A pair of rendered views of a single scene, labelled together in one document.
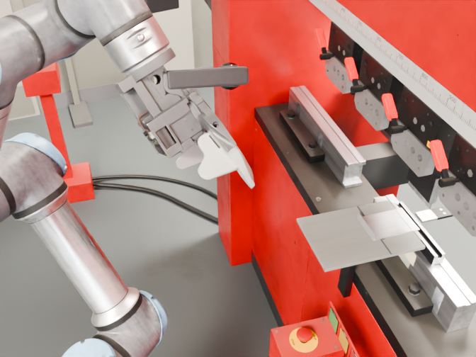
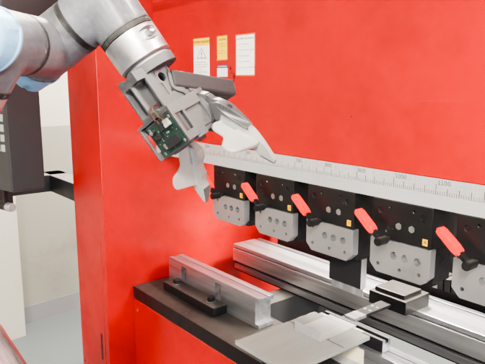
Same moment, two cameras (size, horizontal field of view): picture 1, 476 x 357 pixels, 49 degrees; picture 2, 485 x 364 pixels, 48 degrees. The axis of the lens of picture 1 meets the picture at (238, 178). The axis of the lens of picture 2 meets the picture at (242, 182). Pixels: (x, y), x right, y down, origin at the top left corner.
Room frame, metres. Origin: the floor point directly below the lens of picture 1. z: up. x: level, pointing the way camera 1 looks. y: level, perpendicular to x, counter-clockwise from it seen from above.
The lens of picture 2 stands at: (-0.11, 0.29, 1.59)
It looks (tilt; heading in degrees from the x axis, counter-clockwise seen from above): 10 degrees down; 338
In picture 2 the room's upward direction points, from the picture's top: straight up
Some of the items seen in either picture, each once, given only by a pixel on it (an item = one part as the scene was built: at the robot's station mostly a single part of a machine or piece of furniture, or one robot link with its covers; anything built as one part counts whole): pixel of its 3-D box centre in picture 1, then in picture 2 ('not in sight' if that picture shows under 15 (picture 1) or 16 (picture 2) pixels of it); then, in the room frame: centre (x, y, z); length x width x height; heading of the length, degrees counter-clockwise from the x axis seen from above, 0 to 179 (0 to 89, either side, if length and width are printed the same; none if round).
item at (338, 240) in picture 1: (358, 233); (303, 340); (0.94, -0.30, 1.00); 0.26 x 0.18 x 0.01; 106
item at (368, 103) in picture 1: (385, 89); (284, 205); (1.19, -0.38, 1.26); 0.15 x 0.09 x 0.17; 16
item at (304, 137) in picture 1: (300, 134); (193, 296); (1.54, -0.22, 0.89); 0.30 x 0.05 x 0.03; 16
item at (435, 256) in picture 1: (416, 231); (353, 330); (0.95, -0.45, 0.99); 0.20 x 0.03 x 0.03; 16
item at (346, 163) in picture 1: (322, 132); (216, 287); (1.50, -0.29, 0.92); 0.50 x 0.06 x 0.10; 16
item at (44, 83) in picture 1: (55, 131); not in sight; (2.29, 0.95, 0.42); 0.25 x 0.20 x 0.83; 106
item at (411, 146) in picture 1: (428, 130); (340, 219); (1.00, -0.44, 1.26); 0.15 x 0.09 x 0.17; 16
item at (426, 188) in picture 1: (423, 181); (347, 272); (0.98, -0.44, 1.13); 0.10 x 0.02 x 0.10; 16
